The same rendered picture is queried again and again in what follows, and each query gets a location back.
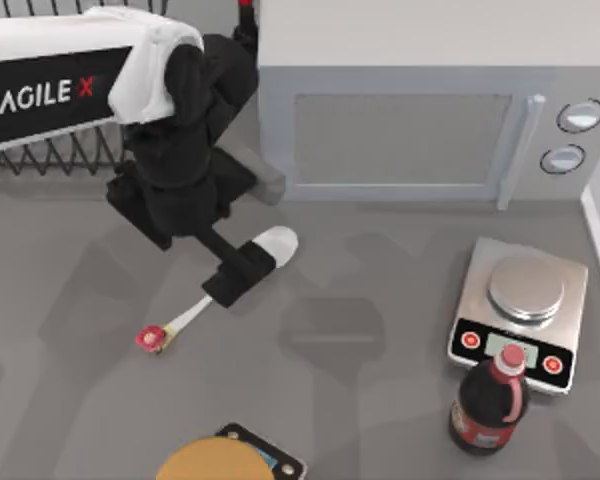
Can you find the white stick with red head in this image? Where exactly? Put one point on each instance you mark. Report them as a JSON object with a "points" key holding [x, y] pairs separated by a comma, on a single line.
{"points": [[280, 242]]}

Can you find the round brown bread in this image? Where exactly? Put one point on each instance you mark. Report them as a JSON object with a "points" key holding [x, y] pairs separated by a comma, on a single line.
{"points": [[215, 462]]}

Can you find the microwave oven door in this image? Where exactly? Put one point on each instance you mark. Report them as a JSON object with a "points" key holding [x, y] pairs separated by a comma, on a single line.
{"points": [[400, 145]]}

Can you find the dark bottle with red cap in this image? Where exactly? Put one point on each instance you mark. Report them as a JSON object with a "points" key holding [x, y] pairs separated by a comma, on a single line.
{"points": [[485, 410]]}

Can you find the pale microwave oven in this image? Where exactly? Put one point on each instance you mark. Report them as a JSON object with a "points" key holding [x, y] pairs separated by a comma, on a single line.
{"points": [[405, 40]]}

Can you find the silver kitchen scale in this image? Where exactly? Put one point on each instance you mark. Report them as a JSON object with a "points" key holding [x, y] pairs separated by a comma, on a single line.
{"points": [[525, 290]]}

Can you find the microwave oven knob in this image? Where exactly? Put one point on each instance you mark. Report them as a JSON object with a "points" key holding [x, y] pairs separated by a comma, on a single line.
{"points": [[562, 159], [580, 116]]}

